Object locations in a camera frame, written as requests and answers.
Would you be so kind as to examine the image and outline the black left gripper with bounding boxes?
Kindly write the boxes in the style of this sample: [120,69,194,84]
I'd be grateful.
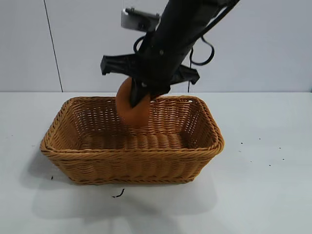
[100,40,201,109]

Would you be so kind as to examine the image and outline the woven wicker basket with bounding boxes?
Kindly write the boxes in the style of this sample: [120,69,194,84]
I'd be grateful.
[39,96,225,185]

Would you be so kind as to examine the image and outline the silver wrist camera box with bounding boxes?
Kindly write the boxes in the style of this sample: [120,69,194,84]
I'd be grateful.
[120,7,161,33]

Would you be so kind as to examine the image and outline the looped black cable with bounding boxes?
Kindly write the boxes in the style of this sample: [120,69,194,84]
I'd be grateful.
[187,35,216,93]

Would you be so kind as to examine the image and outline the thin black cable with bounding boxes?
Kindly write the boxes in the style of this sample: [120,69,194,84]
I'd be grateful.
[201,0,241,34]

